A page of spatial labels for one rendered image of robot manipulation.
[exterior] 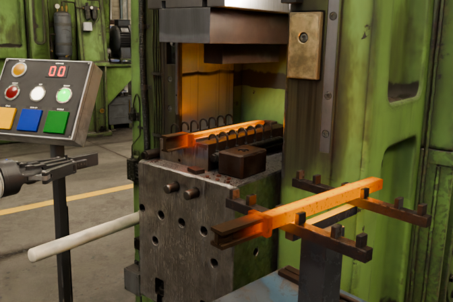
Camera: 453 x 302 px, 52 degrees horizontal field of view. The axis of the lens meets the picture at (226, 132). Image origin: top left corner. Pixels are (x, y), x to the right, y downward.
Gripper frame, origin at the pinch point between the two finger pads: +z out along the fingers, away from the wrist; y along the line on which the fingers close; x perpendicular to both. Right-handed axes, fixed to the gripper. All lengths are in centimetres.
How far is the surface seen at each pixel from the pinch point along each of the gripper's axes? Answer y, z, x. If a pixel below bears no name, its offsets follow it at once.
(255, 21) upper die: 8, 56, 34
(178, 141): 0.5, 30.2, -0.2
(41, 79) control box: -57, 22, 14
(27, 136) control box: -51, 13, -4
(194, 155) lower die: 2.2, 35.0, -4.7
